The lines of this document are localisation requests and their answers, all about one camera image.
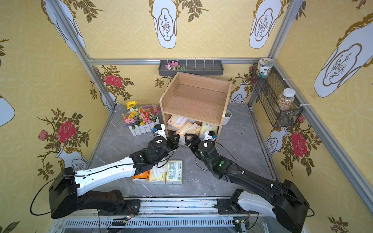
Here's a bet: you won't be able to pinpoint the beige orange tissue pack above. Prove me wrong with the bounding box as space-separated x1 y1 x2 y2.
175 121 202 145

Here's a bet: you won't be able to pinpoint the yellow green tissue pack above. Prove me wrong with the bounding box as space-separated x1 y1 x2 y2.
199 122 219 139

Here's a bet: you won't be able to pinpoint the white green tissue pack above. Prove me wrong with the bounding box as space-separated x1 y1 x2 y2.
166 160 183 184

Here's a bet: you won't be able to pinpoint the pale orange tissue pack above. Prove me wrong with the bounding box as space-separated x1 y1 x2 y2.
167 115 188 130

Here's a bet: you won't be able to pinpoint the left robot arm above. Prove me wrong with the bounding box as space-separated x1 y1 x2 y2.
49 136 180 219

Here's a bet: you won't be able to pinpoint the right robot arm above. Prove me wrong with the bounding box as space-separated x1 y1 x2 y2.
185 134 310 233

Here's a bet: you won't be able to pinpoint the wooden three-tier shelf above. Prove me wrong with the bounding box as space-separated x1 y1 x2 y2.
159 72 232 136

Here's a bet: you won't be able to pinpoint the flowers in white fence planter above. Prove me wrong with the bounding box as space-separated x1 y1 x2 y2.
122 101 161 136

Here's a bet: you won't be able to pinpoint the small white potted plant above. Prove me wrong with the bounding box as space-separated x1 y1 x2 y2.
223 110 232 125

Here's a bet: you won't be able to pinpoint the small pink flower plant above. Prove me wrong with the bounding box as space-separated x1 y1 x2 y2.
165 61 186 70

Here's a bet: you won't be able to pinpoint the clear jar with snacks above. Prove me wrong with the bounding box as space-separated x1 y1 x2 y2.
275 88 296 113

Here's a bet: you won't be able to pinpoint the white lidded patterned jar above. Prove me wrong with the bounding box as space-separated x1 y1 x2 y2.
257 58 274 78

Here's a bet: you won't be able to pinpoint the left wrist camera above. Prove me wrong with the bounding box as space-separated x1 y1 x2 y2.
153 124 167 138

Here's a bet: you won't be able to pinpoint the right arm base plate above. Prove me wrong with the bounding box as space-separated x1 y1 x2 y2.
214 199 242 215

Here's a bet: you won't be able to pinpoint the aluminium front rail frame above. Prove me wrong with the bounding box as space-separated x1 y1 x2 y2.
52 192 289 233

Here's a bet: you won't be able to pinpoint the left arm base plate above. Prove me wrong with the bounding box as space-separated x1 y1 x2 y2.
123 199 141 216

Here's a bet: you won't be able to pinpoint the grey wall tray shelf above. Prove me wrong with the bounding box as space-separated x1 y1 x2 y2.
158 59 224 76

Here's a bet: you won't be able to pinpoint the black wire wall basket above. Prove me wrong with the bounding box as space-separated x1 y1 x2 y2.
254 68 303 128

